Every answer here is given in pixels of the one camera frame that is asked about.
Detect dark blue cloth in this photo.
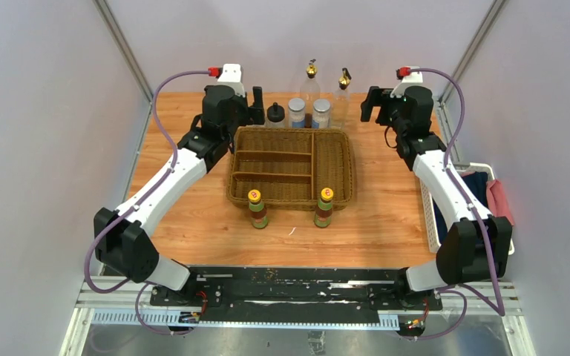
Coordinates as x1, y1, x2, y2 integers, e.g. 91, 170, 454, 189
432, 172, 488, 243

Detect left green sauce bottle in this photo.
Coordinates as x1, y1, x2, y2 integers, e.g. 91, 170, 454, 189
248, 189, 269, 229

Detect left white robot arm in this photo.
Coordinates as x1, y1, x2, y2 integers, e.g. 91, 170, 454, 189
86, 85, 265, 306

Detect woven wicker divided basket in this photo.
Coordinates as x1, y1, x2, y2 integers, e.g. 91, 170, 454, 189
225, 127, 355, 211

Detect right green sauce bottle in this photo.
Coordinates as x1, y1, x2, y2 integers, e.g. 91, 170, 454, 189
314, 187, 334, 228

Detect right aluminium frame post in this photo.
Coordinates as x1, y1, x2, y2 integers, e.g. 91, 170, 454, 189
451, 0, 508, 82

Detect left aluminium frame post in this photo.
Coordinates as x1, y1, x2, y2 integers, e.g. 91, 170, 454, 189
93, 0, 154, 102

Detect pink cloth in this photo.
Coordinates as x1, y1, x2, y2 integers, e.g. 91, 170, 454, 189
486, 179, 515, 226

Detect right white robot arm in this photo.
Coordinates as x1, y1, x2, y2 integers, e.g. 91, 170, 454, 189
361, 85, 513, 310

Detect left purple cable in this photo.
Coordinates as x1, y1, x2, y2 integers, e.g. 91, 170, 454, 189
83, 70, 212, 337

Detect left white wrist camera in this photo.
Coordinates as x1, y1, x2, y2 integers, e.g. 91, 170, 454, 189
208, 64, 246, 98

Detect silver-lid pepper jar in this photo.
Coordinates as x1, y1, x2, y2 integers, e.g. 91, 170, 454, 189
288, 97, 305, 128
311, 99, 331, 129

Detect white plastic perforated basket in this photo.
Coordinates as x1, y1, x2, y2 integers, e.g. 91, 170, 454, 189
420, 162, 496, 253

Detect green sauce bottle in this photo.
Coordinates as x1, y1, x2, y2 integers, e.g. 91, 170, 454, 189
248, 189, 269, 229
314, 187, 334, 228

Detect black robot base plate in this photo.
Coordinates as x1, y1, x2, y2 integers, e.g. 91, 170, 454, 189
149, 266, 442, 324

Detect aluminium frame post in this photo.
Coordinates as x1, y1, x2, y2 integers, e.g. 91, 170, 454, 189
93, 0, 154, 102
451, 0, 508, 82

